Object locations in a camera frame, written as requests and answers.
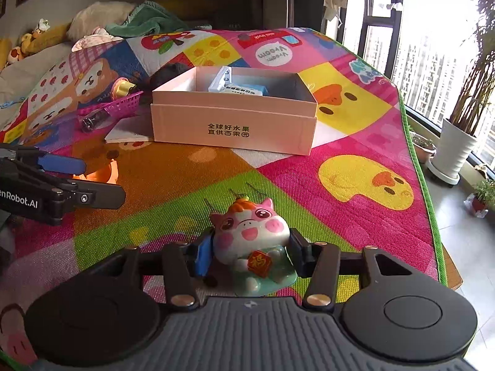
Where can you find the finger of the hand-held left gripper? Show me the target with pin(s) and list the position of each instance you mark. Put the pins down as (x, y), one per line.
(100, 197)
(62, 164)

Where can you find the yellow duck plush toy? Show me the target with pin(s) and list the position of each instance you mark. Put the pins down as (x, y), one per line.
(26, 42)

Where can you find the grey plastic case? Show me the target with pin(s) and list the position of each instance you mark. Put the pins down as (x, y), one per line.
(222, 81)

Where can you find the yellow pink toy cupcake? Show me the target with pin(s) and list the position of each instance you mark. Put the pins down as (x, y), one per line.
(123, 88)

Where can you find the pink white cloth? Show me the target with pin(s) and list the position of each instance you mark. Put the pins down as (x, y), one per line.
(92, 40)

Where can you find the black window frame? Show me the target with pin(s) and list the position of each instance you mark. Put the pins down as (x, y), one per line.
(354, 27)

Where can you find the red white plush toy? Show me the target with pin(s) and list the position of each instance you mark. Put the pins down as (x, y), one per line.
(14, 55)

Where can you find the beige cushion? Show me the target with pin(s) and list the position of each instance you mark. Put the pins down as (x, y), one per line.
(27, 73)

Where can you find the black item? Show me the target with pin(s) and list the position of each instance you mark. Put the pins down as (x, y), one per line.
(92, 121)

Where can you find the colourful printed play mat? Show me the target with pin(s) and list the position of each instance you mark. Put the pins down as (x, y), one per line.
(348, 208)

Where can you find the plush toys on bed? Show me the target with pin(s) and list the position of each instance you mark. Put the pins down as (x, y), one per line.
(50, 38)

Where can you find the white green plush toy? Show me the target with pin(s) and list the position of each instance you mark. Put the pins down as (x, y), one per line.
(40, 26)

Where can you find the white plant pot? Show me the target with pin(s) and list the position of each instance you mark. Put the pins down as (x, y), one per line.
(452, 150)

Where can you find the brown cardboard sheet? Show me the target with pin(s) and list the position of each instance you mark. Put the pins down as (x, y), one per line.
(450, 270)

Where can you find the blue white tissue packet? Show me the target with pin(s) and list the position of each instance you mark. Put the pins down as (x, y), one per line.
(247, 89)

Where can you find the small potted plant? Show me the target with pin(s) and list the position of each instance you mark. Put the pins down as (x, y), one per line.
(422, 145)
(481, 197)

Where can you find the green towel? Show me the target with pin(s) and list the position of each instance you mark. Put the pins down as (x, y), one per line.
(151, 19)

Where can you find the pink cardboard box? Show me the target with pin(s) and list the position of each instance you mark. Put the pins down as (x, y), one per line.
(232, 127)

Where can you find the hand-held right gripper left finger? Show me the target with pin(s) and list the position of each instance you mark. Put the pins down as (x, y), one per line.
(203, 257)

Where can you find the hanging white cloth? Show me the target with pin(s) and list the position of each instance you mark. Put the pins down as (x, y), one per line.
(334, 0)

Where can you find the cream fluffy pillow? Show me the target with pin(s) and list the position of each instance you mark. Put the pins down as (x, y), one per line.
(92, 17)

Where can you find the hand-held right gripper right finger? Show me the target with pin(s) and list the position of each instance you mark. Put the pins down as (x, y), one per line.
(299, 255)

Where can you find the pink white pig figurine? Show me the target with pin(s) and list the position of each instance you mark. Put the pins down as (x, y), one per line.
(247, 235)

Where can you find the palm plant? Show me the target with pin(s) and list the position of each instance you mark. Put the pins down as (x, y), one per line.
(475, 77)

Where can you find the pink plastic basket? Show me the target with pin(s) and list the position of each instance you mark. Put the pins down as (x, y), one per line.
(123, 104)

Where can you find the black plush toy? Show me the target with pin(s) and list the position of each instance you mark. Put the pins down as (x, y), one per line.
(166, 75)

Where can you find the orange toy bowl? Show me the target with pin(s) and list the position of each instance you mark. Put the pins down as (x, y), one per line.
(104, 174)

